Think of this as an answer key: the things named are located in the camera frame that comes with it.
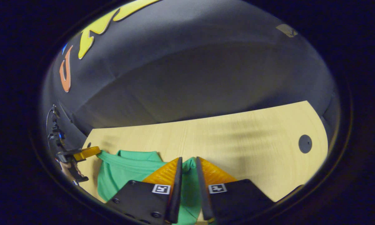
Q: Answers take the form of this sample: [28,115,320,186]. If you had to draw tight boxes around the black backdrop cloth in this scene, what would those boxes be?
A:
[40,0,339,147]

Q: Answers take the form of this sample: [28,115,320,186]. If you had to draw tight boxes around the green T-shirt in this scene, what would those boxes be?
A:
[97,150,217,225]

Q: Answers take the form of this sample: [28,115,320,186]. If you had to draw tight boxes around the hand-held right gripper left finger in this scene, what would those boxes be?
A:
[106,157,183,225]

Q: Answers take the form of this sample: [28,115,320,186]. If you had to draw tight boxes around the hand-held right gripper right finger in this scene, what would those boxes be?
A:
[196,156,275,225]

